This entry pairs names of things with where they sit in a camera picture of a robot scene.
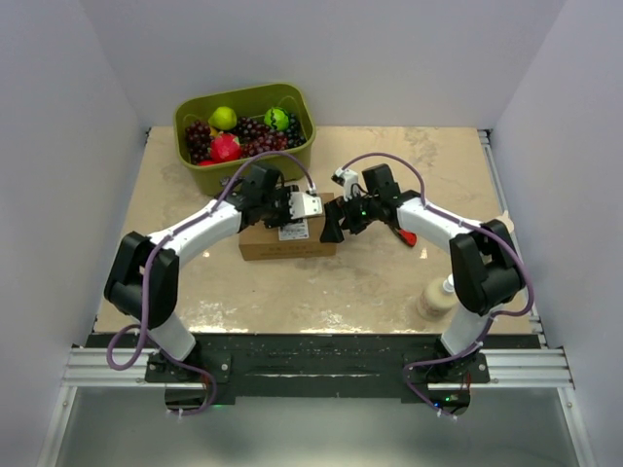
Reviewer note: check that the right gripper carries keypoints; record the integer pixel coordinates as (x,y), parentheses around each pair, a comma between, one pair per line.
(337,210)

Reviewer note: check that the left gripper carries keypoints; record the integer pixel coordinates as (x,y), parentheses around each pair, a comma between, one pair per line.
(284,220)

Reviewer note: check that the brown cardboard express box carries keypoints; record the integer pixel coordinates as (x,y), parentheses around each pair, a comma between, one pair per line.
(299,240)

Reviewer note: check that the red black utility knife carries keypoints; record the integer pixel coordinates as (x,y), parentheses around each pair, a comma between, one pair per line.
(406,237)

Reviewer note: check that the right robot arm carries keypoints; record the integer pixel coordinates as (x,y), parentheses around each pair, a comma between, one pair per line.
(486,270)

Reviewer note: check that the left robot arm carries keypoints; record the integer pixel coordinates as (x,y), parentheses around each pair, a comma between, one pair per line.
(144,279)

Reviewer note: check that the dark red grape bunch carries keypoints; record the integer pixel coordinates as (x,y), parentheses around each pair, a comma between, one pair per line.
(254,137)

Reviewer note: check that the green striped ball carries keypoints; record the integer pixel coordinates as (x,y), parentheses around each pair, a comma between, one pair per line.
(277,118)

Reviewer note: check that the yellow-green pear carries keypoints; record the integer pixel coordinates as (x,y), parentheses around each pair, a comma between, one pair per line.
(223,118)

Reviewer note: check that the cream lotion pump bottle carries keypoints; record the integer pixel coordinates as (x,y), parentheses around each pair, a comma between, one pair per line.
(437,299)

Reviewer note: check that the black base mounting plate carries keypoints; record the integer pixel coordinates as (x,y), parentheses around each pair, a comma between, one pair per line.
(314,366)

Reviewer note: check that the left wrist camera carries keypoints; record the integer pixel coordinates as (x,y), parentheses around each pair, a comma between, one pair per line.
(304,205)

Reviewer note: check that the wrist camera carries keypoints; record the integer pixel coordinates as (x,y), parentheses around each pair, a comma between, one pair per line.
(349,181)
(304,205)

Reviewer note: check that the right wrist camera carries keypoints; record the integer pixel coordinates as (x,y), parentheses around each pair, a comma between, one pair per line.
(349,181)

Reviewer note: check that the aluminium frame rail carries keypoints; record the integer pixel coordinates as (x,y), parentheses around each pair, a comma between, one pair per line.
(327,306)

